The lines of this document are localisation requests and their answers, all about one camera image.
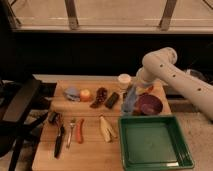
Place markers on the green plastic tray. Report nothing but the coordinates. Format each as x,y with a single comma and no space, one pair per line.
153,143

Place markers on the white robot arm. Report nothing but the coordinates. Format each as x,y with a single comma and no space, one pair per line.
160,64

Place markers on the orange carrot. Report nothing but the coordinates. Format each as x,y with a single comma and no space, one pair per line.
79,135

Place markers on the small black object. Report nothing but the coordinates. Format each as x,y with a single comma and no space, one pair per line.
54,118

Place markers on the wooden cutting board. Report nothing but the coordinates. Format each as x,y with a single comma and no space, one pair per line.
94,154

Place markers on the yellow banana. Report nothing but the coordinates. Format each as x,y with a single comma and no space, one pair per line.
106,129

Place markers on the red bowl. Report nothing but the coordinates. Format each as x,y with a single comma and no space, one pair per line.
150,89

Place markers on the black chair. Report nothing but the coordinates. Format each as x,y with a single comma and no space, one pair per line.
13,130

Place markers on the blue grey cloth object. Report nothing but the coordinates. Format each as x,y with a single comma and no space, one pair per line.
72,94

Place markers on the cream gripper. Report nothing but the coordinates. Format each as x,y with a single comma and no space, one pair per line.
142,90

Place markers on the black handled knife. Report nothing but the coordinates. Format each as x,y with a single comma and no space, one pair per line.
59,137

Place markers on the orange fruit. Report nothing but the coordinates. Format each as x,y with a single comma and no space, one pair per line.
85,95

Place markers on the white plastic cup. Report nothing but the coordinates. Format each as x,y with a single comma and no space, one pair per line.
124,81

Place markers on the purple bowl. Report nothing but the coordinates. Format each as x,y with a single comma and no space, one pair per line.
148,104

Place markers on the blue sponge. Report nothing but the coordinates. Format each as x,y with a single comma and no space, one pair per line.
130,99

